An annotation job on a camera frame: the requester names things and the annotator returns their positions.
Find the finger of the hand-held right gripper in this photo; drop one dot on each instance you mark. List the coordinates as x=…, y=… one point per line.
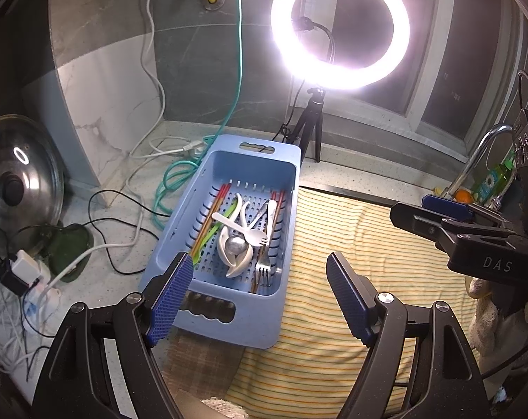
x=447, y=205
x=421, y=222

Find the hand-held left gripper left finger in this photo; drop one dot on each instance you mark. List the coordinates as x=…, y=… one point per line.
x=170, y=301

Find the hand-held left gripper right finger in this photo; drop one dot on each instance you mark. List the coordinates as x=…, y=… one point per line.
x=351, y=301

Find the green plastic utensil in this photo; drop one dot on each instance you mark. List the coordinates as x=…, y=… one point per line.
x=211, y=236

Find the light blue plastic basket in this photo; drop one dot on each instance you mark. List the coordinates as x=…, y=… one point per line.
x=255, y=314

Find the person's right hand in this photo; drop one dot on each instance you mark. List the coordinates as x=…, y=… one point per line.
x=482, y=327

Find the orange fruit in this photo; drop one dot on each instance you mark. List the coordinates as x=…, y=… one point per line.
x=463, y=196

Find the green soap bottle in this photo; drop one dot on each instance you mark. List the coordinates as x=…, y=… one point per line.
x=490, y=181

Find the chrome faucet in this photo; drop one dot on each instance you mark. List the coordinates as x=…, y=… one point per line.
x=477, y=148

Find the brown plaid cloth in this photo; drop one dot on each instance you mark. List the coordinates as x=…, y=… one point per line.
x=189, y=371

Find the yellow striped cloth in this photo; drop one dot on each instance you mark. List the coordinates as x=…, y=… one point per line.
x=325, y=227

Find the dark green holder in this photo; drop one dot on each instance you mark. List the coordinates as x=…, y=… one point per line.
x=69, y=244

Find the cream knit fabric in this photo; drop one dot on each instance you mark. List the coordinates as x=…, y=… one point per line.
x=224, y=409

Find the white power strip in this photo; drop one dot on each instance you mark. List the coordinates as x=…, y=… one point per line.
x=39, y=305

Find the white charger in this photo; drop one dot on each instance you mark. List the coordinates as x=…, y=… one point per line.
x=26, y=262

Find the black tripod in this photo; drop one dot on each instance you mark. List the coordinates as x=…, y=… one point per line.
x=312, y=118

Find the black power adapter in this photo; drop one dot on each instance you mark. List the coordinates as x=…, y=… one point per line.
x=11, y=277

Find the steel pot lid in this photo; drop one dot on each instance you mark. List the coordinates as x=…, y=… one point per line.
x=24, y=170

